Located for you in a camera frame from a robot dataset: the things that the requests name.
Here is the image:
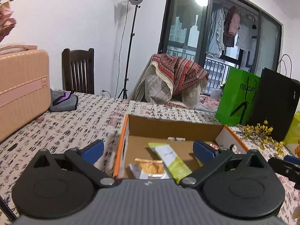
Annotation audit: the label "green white snack packet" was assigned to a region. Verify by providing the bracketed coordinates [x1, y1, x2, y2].
[148, 142, 199, 184]

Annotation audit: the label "white printed snack packet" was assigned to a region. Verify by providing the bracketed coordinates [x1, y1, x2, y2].
[129, 164, 172, 180]

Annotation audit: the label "orange cracker snack packet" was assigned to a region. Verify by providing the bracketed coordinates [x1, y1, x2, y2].
[135, 158, 166, 179]

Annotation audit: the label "red orange snack bag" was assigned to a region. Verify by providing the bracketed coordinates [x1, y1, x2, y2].
[210, 143, 227, 151]

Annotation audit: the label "green snack bar in box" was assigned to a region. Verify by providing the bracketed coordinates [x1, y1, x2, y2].
[196, 158, 203, 167]

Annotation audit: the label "lime green snack box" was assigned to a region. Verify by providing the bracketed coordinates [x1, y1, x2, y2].
[284, 111, 300, 158]

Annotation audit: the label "calligraphy print tablecloth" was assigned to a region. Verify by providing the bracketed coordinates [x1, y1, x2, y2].
[0, 90, 300, 225]

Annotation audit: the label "yellow dried flower branch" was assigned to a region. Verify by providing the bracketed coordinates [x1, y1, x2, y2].
[241, 120, 286, 158]

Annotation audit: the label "orange cardboard snack box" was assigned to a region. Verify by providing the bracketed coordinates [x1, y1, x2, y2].
[113, 115, 248, 178]

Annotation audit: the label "black paper bag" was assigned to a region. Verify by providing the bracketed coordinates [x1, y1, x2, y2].
[248, 68, 299, 141]

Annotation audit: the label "grey purple folded cloth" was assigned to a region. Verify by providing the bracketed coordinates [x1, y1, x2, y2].
[49, 89, 78, 112]

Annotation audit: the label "green mucun paper bag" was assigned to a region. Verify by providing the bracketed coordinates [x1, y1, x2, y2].
[215, 67, 260, 126]

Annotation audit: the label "red patterned draped cloth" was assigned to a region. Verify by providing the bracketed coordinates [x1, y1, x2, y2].
[130, 53, 210, 109]

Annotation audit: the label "dark wooden chair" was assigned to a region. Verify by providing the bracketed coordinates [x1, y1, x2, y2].
[61, 48, 95, 94]

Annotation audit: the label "pink hard-shell suitcase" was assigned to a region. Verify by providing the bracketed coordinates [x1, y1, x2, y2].
[1, 49, 51, 141]

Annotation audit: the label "hanging clothes on balcony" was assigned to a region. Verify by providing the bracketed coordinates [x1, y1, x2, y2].
[206, 3, 257, 58]

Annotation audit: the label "pink artificial flowers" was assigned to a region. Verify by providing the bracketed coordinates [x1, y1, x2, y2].
[0, 0, 36, 43]

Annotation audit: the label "black studio light stand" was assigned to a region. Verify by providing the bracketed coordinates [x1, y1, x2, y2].
[117, 0, 143, 100]

